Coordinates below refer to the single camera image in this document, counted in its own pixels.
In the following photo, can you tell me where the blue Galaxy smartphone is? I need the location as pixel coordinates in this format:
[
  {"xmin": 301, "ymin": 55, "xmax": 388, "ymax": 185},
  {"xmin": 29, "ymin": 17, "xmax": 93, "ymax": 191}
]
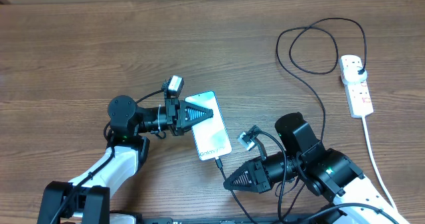
[{"xmin": 185, "ymin": 91, "xmax": 232, "ymax": 161}]

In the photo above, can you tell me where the black charging cable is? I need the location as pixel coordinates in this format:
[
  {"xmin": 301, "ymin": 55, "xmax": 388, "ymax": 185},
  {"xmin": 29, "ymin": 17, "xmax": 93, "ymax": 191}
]
[{"xmin": 214, "ymin": 17, "xmax": 368, "ymax": 224}]

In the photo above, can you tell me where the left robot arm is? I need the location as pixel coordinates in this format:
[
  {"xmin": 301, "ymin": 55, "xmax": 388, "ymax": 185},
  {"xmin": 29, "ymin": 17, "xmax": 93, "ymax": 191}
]
[{"xmin": 37, "ymin": 95, "xmax": 213, "ymax": 224}]

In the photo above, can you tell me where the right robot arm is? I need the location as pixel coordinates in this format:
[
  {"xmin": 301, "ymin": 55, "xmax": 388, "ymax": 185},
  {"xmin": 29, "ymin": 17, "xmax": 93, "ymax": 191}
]
[{"xmin": 223, "ymin": 112, "xmax": 407, "ymax": 223}]

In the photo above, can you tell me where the white charger adapter plug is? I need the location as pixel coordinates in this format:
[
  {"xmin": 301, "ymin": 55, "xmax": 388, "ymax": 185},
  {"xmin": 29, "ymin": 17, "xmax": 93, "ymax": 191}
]
[{"xmin": 341, "ymin": 68, "xmax": 367, "ymax": 85}]

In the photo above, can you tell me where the white power strip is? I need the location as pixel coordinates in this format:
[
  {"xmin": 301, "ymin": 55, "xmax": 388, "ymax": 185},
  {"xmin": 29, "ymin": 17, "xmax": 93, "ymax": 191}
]
[{"xmin": 339, "ymin": 55, "xmax": 374, "ymax": 118}]

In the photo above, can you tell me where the white power strip cord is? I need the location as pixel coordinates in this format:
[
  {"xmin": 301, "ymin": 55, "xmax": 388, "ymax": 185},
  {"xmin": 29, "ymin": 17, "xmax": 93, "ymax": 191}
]
[{"xmin": 361, "ymin": 116, "xmax": 398, "ymax": 210}]

